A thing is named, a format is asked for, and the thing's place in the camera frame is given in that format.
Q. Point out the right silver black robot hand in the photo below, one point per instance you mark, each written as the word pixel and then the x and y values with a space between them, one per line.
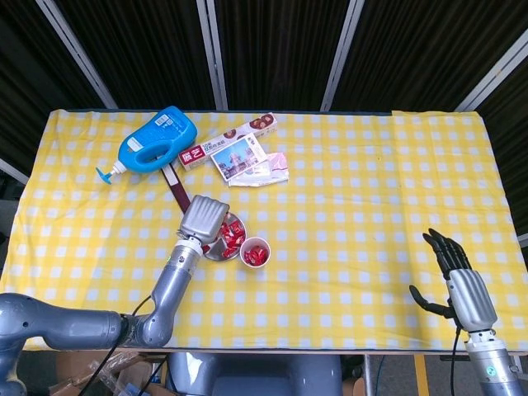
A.
pixel 470 301

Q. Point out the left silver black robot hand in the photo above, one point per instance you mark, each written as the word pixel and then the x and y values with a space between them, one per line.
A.
pixel 202 218

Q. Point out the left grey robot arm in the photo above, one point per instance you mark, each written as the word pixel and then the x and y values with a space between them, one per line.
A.
pixel 173 280

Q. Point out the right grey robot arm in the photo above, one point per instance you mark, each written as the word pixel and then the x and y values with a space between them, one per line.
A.
pixel 491 367

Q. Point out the round steel plate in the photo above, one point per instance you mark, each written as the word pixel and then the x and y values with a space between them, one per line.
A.
pixel 212 252

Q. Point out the dark red flat stick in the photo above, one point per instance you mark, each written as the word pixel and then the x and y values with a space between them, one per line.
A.
pixel 175 185

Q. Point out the long beige baking paper box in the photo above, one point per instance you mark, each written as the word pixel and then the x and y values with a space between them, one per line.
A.
pixel 194 158

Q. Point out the building photo postcard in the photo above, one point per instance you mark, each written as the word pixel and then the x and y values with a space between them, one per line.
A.
pixel 235 158

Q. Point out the white paper cup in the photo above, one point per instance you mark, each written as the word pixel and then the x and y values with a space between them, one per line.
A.
pixel 267 248

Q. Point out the blue pump bottle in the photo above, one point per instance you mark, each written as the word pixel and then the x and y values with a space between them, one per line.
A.
pixel 165 136

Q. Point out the pink white plastic packet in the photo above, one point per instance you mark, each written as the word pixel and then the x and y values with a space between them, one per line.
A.
pixel 276 165

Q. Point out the metal table leg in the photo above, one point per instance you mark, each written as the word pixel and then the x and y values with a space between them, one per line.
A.
pixel 367 375

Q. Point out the yellow white checked tablecloth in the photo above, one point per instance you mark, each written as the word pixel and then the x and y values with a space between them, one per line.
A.
pixel 330 247

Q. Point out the grey robot torso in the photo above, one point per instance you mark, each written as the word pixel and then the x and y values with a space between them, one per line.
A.
pixel 255 371

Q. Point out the black ribbed partition panel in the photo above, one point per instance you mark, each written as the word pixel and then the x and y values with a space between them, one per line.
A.
pixel 412 49
pixel 29 82
pixel 276 49
pixel 515 144
pixel 144 49

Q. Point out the clear plastic packaging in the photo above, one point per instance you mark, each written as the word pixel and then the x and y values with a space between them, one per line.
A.
pixel 99 371

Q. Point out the brown cardboard box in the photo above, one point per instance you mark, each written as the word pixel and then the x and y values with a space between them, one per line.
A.
pixel 70 365

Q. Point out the white partition frame post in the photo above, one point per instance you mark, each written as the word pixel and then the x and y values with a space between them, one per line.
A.
pixel 495 79
pixel 213 53
pixel 79 57
pixel 12 170
pixel 524 241
pixel 342 53

